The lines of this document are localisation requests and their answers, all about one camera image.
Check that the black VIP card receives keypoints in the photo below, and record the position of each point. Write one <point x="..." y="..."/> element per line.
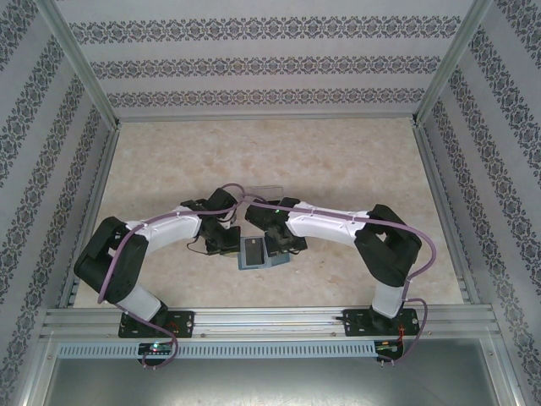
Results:
<point x="253" y="254"/>

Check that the clear acrylic card stand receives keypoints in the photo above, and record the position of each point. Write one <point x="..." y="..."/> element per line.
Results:
<point x="270" y="190"/>

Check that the teal leather card holder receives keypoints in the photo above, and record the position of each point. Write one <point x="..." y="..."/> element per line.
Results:
<point x="277" y="262"/>

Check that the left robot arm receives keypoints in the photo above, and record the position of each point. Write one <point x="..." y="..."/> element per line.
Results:
<point x="169" y="232"/>

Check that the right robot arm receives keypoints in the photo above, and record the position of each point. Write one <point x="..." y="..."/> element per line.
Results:
<point x="321" y="224"/>

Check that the grey metal panel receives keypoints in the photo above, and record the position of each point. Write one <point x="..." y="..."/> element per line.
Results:
<point x="270" y="385"/>

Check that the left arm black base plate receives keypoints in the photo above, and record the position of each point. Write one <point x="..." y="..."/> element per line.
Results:
<point x="186" y="317"/>

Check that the aluminium mounting rail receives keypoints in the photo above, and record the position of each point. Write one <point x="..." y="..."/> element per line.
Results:
<point x="270" y="321"/>

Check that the aluminium table edge rail long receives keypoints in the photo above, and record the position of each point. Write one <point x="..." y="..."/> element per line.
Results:
<point x="266" y="118"/>

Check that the aluminium table side rail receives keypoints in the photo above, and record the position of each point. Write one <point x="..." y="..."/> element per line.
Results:
<point x="98" y="190"/>
<point x="433" y="169"/>

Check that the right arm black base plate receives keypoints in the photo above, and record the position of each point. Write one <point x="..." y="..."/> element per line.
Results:
<point x="353" y="325"/>

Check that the aluminium upright frame post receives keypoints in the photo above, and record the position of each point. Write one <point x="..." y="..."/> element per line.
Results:
<point x="82" y="63"/>
<point x="451" y="63"/>

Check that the aluminium lower frame leg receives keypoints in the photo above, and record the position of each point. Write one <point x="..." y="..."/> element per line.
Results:
<point x="509" y="372"/>
<point x="36" y="372"/>

